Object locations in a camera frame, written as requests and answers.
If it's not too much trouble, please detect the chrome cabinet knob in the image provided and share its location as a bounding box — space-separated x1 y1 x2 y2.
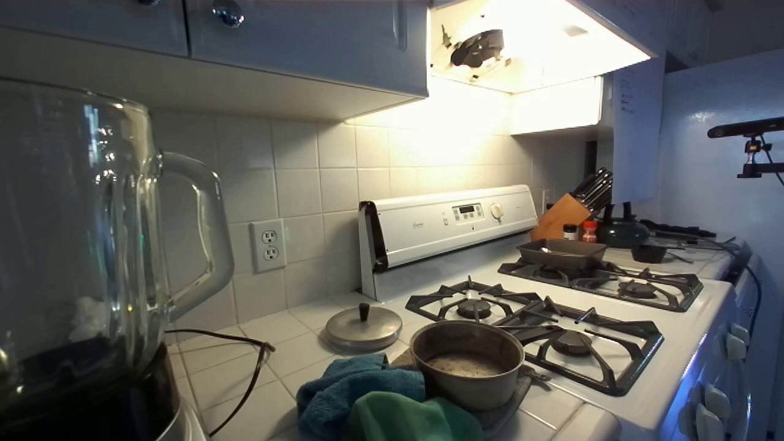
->
210 0 244 27

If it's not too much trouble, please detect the glass blender jar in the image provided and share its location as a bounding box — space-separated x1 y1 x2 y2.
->
0 75 238 441

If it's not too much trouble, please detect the blue cloth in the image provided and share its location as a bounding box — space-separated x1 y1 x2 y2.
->
295 353 426 441

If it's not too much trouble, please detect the green cloth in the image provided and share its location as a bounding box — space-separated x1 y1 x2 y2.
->
344 391 484 441

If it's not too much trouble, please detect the wooden knife block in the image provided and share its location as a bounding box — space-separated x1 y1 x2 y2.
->
532 166 611 239

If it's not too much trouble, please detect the black small pan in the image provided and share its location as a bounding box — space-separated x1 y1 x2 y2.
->
631 243 693 264

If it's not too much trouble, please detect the silver pot lid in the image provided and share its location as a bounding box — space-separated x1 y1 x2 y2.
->
326 303 402 350

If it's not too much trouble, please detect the small metal saucepan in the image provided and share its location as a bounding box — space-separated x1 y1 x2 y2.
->
409 320 523 411

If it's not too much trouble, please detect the black blender cord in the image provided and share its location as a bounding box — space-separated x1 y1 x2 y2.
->
162 325 277 438

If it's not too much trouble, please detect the black burner grate near pot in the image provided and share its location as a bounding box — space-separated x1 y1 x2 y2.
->
406 279 663 397

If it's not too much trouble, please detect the white wall outlet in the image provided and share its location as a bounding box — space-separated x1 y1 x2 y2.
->
250 217 286 272

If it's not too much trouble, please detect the black camera on stand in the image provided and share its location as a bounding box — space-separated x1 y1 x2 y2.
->
708 118 784 183

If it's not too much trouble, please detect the black burner grate near pan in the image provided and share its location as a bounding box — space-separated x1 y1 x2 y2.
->
500 255 702 313

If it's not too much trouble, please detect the upper kitchen cabinet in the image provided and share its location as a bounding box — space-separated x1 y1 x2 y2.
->
0 0 426 119

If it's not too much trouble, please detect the white gas stove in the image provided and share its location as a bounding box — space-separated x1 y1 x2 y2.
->
358 187 751 441

